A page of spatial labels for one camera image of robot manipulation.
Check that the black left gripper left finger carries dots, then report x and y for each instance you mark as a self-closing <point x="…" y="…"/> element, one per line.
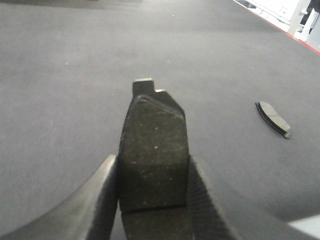
<point x="87" y="214"/>

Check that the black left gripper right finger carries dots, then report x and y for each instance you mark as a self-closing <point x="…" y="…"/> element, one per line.
<point x="218" y="212"/>

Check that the dark grey conveyor belt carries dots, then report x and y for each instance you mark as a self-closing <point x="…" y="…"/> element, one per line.
<point x="66" y="74"/>

